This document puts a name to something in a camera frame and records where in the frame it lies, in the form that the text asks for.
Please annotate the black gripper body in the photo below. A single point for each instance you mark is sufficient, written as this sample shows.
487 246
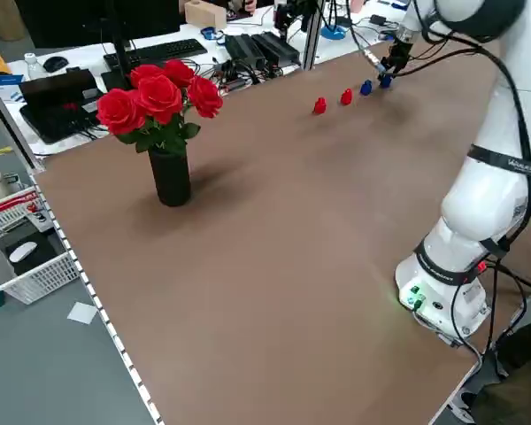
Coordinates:
400 53

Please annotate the small blue block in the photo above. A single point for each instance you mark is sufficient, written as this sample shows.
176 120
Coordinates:
366 87
385 81

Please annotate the small red block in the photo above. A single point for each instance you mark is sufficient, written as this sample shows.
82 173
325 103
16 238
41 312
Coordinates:
320 106
346 97

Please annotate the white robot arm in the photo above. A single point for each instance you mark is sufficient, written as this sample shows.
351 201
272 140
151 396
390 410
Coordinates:
482 208
413 20

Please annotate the black power adapter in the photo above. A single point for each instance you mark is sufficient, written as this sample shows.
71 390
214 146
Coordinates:
377 19

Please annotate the blue desk lamp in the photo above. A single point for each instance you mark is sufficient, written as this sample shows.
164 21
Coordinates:
334 32

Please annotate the black ribbed power supply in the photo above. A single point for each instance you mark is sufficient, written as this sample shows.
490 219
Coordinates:
243 48
276 46

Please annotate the red artificial rose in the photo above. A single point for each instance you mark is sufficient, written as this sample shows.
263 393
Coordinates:
205 97
145 73
159 98
179 71
117 111

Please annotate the black keyboard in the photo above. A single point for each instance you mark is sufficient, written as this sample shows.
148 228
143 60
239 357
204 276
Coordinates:
163 51

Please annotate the green rose leaves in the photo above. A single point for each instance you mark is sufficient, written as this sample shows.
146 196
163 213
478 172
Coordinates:
168 135

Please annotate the black cylindrical vase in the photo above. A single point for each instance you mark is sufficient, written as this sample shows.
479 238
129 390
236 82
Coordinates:
170 179

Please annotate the black monitor stand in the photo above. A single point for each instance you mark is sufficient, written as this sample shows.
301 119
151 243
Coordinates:
117 57

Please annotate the black computer monitor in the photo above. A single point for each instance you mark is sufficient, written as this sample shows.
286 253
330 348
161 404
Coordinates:
71 20

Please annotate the dark brown box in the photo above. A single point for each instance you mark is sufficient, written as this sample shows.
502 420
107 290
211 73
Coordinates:
57 86

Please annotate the person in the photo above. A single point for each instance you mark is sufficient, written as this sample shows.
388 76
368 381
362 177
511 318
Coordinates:
522 376

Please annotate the black computer mouse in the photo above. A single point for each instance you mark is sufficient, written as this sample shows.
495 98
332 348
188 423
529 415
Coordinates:
55 64

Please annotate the black flat device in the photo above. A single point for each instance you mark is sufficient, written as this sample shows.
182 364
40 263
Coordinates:
57 121

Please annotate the clear water bottle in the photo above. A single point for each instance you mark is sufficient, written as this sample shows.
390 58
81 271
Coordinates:
33 66

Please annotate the blue and white box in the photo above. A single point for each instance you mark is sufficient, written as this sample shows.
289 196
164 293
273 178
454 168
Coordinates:
6 86

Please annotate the black mouse pad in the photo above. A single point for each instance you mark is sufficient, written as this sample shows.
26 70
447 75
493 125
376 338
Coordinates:
44 248

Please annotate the white paper sheet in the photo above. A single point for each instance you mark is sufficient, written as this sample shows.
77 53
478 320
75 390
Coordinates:
82 313

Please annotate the white plastic basket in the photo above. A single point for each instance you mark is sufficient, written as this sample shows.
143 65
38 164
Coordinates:
40 276

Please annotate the white computer mouse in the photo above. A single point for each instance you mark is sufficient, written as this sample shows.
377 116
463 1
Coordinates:
23 251

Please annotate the aluminium frame post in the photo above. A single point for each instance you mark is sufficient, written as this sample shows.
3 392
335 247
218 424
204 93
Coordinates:
314 35

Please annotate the black camera on stand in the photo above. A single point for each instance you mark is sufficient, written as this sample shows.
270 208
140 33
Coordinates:
292 15

